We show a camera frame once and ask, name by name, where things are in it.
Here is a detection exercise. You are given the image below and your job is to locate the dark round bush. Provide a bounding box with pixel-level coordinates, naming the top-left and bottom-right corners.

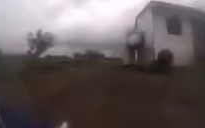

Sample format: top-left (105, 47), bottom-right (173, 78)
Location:
top-left (157, 48), bottom-right (175, 69)

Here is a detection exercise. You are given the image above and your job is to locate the dark tree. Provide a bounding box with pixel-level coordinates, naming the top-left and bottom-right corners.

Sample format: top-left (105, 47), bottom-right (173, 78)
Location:
top-left (25, 29), bottom-right (55, 58)

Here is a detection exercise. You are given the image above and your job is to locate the robot's own part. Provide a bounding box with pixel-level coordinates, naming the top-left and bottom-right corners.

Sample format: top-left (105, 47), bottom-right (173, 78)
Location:
top-left (57, 121), bottom-right (70, 128)

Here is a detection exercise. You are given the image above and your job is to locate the white building with dark roof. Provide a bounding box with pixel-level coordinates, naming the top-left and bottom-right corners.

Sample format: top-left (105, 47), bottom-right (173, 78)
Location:
top-left (124, 0), bottom-right (205, 68)

